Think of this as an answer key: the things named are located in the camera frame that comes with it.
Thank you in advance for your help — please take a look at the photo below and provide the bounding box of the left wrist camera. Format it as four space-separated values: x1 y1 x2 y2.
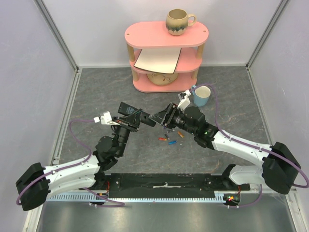
94 111 113 125

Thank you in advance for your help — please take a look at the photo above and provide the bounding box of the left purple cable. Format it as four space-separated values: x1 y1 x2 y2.
15 119 126 208

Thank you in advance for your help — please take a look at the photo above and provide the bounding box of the white cable duct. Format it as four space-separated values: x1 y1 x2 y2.
46 191 228 203

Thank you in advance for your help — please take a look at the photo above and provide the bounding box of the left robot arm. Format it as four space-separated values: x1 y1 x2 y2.
16 110 143 211

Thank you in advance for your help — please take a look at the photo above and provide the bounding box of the white square plate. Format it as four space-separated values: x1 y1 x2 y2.
134 47 181 74

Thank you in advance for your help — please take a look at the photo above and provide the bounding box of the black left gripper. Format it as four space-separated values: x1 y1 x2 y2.
112 109 143 157

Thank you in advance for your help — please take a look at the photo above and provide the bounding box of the beige bird-painted bowl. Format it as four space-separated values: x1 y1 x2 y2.
146 72 178 86

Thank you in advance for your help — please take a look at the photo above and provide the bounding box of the light blue mug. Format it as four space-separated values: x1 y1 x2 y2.
191 85 211 107

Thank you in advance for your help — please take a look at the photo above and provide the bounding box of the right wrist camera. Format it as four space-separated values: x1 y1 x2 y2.
177 89 191 111

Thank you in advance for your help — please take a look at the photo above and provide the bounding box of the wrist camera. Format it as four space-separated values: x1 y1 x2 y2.
177 89 191 111
94 111 113 125

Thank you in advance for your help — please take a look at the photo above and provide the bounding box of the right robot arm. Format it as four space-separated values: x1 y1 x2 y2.
149 103 301 195

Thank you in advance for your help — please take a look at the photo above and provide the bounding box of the purple cable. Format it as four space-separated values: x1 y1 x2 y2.
15 119 126 208
189 84 309 209

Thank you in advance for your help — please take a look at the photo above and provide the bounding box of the beige ceramic mug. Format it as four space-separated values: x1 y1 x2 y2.
166 9 197 36

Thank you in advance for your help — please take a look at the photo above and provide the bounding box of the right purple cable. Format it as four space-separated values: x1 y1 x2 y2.
189 84 309 209

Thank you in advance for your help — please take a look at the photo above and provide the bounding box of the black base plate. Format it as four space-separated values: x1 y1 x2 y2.
90 173 250 198

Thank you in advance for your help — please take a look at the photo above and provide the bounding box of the pink three-tier shelf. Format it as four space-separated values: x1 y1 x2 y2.
125 21 209 93

